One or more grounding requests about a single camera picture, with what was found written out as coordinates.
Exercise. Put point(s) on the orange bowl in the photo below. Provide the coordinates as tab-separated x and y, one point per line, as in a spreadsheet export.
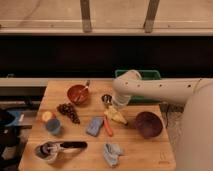
72	94

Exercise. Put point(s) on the metal spoon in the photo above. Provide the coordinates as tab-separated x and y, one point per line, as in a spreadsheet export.
83	92

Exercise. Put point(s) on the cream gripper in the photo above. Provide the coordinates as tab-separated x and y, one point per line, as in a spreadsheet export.
118	104

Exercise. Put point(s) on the purple bowl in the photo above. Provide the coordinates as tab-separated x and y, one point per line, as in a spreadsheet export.
148	124

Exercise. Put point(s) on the bunch of dark grapes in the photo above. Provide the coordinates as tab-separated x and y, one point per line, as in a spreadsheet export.
69	110

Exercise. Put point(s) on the yellow banana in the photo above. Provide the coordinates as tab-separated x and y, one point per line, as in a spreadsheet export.
115	115

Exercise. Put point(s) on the blue sponge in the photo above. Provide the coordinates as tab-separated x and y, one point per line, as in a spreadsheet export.
94	126

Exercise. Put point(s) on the black handled utensil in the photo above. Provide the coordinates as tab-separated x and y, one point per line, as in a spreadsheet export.
64	145

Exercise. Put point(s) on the green plastic tray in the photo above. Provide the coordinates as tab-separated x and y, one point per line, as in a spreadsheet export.
146	75

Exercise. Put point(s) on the blue cup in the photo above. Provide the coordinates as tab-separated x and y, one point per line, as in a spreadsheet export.
53	126

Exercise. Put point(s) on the blue crumpled cloth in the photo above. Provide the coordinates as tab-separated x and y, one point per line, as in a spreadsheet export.
111	153

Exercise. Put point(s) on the small metal cup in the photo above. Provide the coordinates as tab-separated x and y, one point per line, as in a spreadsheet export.
107	99

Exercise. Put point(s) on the orange yellow fruit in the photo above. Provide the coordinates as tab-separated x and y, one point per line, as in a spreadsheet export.
47	115

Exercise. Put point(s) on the orange carrot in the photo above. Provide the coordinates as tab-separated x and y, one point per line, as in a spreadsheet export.
107	127

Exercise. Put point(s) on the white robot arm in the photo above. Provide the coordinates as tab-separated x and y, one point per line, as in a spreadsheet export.
192	99

